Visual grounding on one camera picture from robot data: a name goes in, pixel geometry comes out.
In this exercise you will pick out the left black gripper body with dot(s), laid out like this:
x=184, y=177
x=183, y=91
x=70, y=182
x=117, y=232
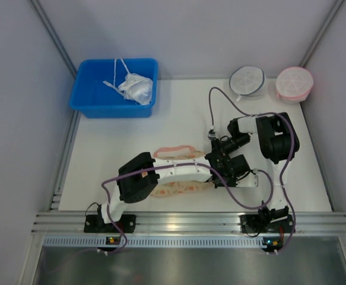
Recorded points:
x=230, y=174

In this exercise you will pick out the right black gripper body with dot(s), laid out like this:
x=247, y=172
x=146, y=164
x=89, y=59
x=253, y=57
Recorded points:
x=220, y=143

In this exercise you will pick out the pink floral laundry bag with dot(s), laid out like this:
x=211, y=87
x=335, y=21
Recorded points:
x=182, y=152

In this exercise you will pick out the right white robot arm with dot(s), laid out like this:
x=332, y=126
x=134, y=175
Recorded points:
x=278, y=143

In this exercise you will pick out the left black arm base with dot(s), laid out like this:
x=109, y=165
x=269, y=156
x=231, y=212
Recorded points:
x=94, y=223

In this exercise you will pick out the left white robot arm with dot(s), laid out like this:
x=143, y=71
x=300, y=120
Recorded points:
x=138, y=178

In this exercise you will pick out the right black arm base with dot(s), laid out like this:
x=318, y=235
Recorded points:
x=252, y=225

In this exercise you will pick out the blue-trimmed round mesh bag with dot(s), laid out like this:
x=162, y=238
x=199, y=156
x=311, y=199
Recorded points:
x=248, y=82

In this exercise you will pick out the pink-trimmed round mesh bag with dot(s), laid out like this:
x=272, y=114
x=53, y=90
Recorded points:
x=294, y=84

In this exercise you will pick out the white bra in bin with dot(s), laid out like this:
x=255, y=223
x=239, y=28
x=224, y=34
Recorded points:
x=135, y=87

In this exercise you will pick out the blue plastic bin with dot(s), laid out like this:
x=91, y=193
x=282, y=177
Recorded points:
x=96, y=88

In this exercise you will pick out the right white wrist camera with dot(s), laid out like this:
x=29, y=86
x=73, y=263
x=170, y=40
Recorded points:
x=212, y=134

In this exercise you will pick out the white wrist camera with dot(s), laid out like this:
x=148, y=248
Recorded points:
x=212, y=134
x=249, y=180

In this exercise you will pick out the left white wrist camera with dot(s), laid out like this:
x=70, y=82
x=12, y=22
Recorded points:
x=249, y=180

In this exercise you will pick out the aluminium mounting rail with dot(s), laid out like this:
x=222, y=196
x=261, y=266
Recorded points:
x=170, y=223

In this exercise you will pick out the slotted grey cable duct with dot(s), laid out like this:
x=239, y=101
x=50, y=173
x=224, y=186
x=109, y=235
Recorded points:
x=162, y=241

